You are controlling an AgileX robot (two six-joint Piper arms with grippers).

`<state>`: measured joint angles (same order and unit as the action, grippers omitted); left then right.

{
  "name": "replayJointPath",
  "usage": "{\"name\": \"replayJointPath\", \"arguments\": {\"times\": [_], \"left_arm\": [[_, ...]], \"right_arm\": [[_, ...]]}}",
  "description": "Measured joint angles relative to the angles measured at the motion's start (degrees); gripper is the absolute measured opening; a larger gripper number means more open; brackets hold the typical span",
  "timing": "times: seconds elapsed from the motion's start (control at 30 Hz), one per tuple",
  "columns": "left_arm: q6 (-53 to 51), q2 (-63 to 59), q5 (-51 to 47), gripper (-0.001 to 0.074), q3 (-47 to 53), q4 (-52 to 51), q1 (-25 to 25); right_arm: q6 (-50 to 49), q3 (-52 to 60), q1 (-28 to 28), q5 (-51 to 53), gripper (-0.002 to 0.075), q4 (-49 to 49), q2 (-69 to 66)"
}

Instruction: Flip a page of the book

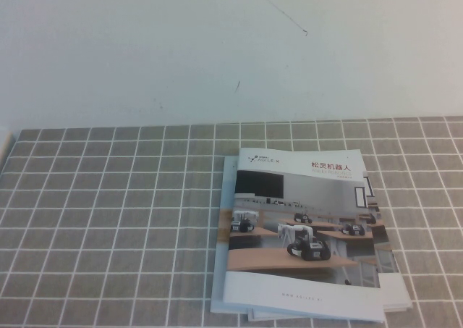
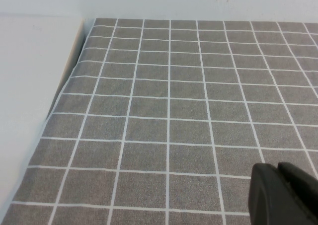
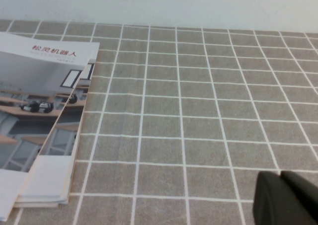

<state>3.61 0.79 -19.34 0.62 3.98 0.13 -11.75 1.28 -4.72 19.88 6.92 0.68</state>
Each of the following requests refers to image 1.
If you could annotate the grey checked tablecloth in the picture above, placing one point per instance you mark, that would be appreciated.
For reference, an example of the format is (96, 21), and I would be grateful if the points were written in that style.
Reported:
(108, 215)

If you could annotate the white brochure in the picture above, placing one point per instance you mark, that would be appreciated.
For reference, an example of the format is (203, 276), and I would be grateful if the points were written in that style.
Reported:
(250, 315)

